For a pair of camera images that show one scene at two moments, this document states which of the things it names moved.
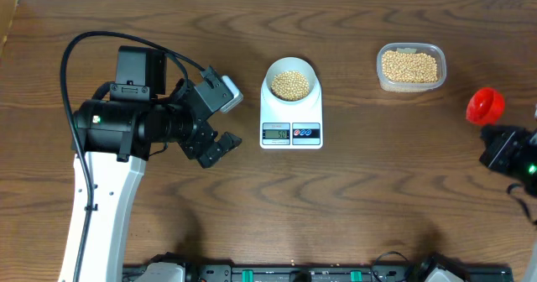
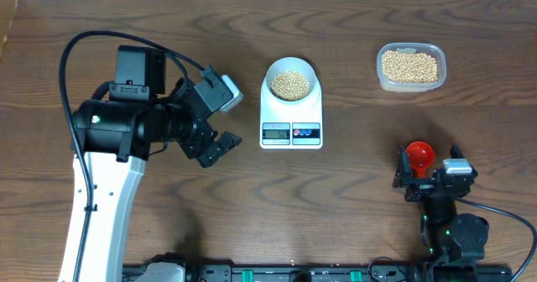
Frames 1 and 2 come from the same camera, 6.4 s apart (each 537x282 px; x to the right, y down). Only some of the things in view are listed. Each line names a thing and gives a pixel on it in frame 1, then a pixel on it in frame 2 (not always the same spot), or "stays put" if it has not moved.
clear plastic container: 408,67 stays put
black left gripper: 196,144 stays put
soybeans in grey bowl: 290,86 stays put
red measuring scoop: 486,106 → 421,156
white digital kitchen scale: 284,126 stays put
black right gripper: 497,154 → 404,179
